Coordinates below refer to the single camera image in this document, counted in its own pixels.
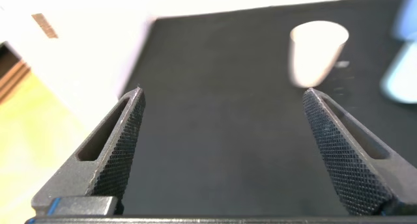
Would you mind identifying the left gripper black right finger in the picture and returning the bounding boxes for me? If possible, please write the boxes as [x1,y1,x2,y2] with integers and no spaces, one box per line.
[302,88,417,217]

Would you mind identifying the black table cloth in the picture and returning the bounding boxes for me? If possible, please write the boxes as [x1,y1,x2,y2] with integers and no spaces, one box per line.
[117,0,417,217]

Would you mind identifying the light blue plastic cup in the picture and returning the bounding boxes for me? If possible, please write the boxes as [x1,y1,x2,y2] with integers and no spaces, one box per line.
[392,0,417,42]

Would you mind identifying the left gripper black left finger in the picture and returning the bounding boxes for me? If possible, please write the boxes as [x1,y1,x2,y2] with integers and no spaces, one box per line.
[31,87,147,216]

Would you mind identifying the cream white plastic cup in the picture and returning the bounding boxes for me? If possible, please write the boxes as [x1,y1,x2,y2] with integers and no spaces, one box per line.
[289,20,350,89]

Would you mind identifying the teal green plastic cup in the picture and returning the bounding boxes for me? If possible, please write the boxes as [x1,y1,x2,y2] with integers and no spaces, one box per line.
[380,41,417,105]

